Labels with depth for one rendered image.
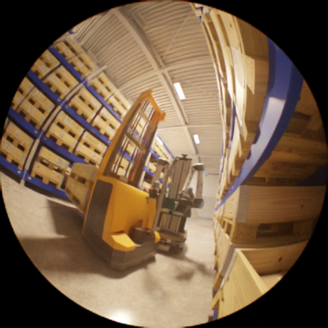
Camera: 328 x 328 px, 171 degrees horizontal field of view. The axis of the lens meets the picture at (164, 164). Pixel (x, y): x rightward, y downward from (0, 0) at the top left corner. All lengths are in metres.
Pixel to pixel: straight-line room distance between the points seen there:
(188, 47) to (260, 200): 6.99
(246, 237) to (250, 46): 0.87
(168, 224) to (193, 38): 7.73
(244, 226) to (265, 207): 0.17
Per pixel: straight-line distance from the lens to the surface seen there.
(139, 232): 1.25
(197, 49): 7.08
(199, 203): 1.73
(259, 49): 0.56
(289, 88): 0.37
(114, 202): 1.04
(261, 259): 0.66
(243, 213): 0.68
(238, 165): 1.09
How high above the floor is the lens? 0.78
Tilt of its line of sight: 21 degrees up
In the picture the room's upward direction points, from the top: 15 degrees clockwise
